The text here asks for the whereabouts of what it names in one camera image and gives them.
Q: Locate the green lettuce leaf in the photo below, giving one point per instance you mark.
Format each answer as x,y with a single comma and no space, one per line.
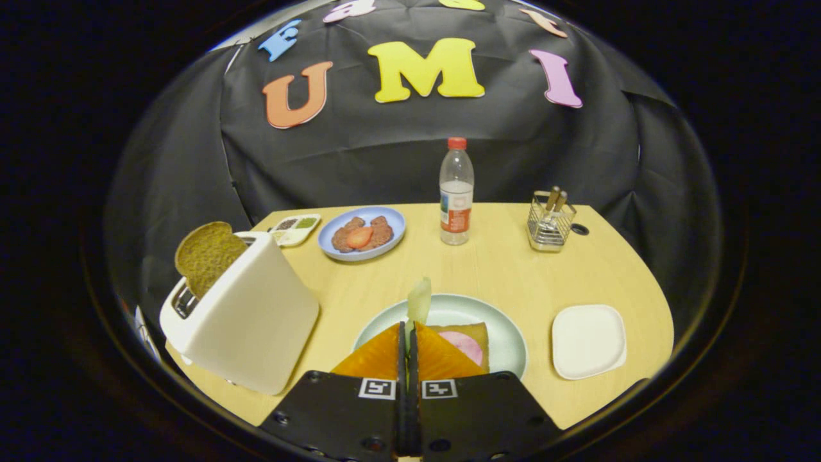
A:
420,305

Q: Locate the brown toast slice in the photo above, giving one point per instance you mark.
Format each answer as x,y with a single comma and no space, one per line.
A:
208,256

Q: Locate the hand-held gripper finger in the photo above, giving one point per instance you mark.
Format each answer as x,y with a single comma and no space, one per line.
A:
402,417
414,417

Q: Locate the clear water bottle red cap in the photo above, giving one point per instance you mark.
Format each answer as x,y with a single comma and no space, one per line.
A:
457,205

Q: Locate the white toaster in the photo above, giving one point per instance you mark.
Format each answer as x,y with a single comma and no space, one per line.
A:
256,321

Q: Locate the red tomato slice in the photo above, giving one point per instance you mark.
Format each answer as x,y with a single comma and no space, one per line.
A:
359,237

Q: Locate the pale green round plate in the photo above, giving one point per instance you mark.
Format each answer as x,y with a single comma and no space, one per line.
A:
462,308

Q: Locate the brown meat patty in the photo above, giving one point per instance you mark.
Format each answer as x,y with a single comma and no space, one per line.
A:
343,239
382,231

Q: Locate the blue round plate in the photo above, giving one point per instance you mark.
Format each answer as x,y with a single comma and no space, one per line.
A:
391,221

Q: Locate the square bread slice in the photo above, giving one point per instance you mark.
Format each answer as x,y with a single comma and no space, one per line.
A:
481,333

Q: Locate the white square plate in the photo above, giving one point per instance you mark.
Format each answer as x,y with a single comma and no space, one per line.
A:
587,340

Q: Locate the white divided seasoning dish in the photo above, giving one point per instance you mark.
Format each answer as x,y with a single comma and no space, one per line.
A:
295,237

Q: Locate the black backdrop cloth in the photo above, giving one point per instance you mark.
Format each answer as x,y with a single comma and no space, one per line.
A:
385,160

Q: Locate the pink ham slice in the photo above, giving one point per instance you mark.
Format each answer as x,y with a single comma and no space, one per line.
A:
469,346

